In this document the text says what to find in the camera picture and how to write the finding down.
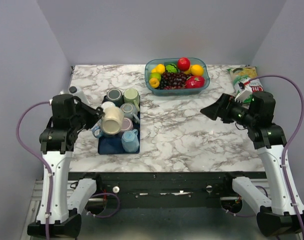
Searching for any light blue faceted mug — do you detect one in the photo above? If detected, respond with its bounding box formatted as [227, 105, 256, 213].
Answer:
[121, 129, 140, 153]

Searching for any small yellow lemon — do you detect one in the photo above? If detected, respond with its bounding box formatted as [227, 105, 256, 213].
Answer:
[151, 64, 166, 74]

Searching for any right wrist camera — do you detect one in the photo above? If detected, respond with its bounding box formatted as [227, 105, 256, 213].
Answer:
[234, 89, 252, 103]

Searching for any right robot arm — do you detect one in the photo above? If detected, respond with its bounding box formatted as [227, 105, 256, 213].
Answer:
[200, 91, 304, 237]

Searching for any small orange fruit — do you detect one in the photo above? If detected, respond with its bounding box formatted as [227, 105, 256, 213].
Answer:
[149, 77, 160, 89]

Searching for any red dragon fruit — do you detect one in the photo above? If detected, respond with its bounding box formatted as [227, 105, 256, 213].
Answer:
[185, 76, 205, 89]

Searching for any pink purple mug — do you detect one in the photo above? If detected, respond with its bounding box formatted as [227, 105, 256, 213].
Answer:
[120, 117, 134, 132]

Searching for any dark grape bunch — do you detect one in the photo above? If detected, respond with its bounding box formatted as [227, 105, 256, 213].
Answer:
[157, 72, 190, 90]

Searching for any grey blue mug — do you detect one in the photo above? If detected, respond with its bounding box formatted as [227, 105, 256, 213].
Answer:
[120, 103, 140, 124]

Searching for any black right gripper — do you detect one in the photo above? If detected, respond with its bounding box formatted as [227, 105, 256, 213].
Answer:
[201, 92, 257, 127]

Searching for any aluminium frame rail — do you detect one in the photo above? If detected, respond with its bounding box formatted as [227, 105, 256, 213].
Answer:
[20, 180, 43, 240]

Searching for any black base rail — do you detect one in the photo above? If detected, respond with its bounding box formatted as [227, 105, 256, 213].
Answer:
[68, 171, 266, 209]

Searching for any dark blue tray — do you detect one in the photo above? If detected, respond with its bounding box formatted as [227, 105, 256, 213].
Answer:
[98, 135, 140, 155]

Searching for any white and blue mug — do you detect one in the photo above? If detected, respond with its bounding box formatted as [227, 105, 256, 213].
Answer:
[101, 101, 115, 111]

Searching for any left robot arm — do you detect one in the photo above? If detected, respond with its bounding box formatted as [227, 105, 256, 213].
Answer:
[27, 94, 104, 240]

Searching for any green cassava chips bag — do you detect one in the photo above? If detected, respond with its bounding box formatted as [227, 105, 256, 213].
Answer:
[228, 66, 263, 104]

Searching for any iridescent blue mug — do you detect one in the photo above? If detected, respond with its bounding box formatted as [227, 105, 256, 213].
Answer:
[92, 125, 120, 139]

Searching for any green toy watermelon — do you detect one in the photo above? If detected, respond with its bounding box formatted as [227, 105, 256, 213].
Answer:
[165, 63, 179, 73]

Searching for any light green mug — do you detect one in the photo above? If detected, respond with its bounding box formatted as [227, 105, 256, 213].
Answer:
[123, 88, 140, 104]

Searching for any dark grey mug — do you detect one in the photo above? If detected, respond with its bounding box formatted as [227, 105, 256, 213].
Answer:
[106, 88, 124, 107]

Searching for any red apple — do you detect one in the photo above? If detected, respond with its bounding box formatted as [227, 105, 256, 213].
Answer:
[177, 57, 191, 72]

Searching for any large yellow lemon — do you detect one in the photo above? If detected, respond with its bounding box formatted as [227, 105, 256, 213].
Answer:
[190, 64, 204, 76]

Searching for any teal plastic fruit container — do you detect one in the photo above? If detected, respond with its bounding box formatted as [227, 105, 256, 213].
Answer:
[145, 57, 210, 97]

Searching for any white plastic bottle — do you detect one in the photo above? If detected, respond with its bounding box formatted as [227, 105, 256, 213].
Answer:
[59, 86, 89, 105]

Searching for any cream mug black handle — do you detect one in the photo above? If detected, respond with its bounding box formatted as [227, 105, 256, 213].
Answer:
[101, 106, 124, 135]

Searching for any green lime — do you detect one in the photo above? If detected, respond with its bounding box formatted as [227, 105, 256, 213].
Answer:
[149, 72, 162, 82]

